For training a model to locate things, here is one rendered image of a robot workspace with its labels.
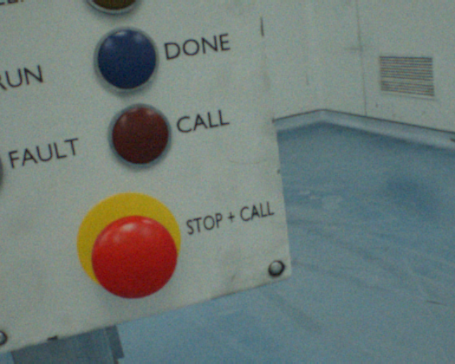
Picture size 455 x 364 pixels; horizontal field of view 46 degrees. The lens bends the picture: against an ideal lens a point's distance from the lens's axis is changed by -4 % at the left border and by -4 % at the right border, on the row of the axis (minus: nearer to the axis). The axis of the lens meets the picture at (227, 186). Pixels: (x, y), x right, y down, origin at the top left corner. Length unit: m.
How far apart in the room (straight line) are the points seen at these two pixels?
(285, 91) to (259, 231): 4.42
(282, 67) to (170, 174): 4.42
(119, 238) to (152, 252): 0.02
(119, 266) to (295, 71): 4.52
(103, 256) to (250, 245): 0.08
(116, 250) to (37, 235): 0.05
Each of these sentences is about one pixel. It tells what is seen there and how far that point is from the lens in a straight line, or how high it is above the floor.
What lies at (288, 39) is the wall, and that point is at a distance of 4.70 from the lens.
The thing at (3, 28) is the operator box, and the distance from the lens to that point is 0.26.
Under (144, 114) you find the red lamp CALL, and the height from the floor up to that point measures 0.95.
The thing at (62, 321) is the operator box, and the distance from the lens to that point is 0.29.
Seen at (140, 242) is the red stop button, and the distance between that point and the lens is 0.25.
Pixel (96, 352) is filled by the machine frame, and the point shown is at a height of 0.80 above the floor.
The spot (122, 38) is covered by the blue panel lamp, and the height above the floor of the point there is 0.99.
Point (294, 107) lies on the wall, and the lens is 4.76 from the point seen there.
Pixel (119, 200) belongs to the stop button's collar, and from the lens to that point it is 0.27.
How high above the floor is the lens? 0.99
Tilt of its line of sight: 17 degrees down
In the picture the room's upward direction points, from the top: 8 degrees counter-clockwise
